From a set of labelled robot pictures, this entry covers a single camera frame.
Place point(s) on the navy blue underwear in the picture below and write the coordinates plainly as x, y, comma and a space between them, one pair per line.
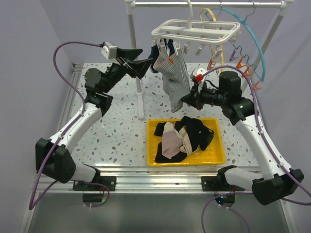
155, 50

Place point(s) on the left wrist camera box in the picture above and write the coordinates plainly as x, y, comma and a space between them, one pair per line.
109, 51

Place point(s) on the yellow round clip hanger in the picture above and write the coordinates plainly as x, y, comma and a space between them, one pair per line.
218, 51

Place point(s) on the white rectangular clip hanger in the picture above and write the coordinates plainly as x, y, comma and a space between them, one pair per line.
192, 31

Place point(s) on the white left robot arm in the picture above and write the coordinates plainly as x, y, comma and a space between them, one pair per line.
53, 156

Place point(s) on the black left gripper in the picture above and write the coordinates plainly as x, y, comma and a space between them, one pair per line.
138, 67

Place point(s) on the blue round clip hanger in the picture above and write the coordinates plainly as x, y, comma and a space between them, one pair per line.
256, 41

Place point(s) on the yellow plastic tray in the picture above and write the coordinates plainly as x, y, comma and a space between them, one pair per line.
212, 155

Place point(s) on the black underwear beige waistband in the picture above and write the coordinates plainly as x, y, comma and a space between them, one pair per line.
194, 134

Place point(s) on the grey striped underwear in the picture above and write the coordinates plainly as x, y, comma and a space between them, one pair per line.
176, 83

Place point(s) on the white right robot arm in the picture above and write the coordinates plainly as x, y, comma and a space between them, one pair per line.
277, 178

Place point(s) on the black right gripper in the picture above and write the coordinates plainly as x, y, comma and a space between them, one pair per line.
194, 98

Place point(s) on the pink beige underwear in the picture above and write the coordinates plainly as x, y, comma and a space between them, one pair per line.
171, 141

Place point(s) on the white clothes rack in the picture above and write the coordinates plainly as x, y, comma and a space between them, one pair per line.
282, 7

